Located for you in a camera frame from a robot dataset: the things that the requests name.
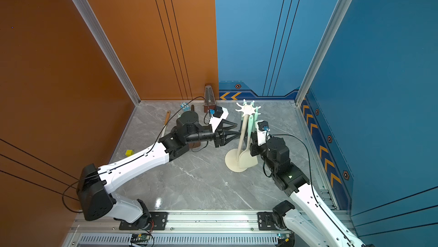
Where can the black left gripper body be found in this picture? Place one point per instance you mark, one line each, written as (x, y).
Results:
(217, 138)

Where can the cream spatula wooden handle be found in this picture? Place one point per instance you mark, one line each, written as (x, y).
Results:
(167, 118)

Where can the small yellow cube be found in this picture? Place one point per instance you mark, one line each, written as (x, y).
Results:
(129, 153)

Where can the left green circuit board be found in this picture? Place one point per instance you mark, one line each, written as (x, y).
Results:
(141, 240)

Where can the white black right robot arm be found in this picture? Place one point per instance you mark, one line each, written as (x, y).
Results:
(304, 213)

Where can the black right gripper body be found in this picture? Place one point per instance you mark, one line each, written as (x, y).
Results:
(255, 150)

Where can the right green circuit board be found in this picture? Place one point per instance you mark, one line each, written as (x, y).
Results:
(285, 239)

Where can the cream turner mint handle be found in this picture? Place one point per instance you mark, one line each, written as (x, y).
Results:
(246, 160)

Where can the green circuit board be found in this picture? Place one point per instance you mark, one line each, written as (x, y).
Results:
(285, 239)
(141, 240)

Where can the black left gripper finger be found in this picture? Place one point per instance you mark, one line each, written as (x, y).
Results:
(230, 136)
(227, 125)

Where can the dark red metronome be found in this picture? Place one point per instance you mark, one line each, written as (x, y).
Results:
(209, 99)

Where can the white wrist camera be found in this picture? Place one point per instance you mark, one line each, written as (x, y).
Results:
(217, 115)
(262, 130)

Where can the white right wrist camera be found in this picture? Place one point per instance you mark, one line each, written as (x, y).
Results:
(262, 130)

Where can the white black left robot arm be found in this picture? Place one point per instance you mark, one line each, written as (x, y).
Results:
(97, 187)

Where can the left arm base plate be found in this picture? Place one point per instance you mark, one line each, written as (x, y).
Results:
(156, 222)

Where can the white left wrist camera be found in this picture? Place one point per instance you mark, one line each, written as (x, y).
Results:
(217, 115)

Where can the cream utensil rack stand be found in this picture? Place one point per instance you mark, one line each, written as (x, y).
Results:
(232, 157)

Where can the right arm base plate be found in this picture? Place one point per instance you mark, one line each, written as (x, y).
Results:
(265, 221)

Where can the aluminium rail frame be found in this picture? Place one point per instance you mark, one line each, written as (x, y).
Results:
(187, 229)

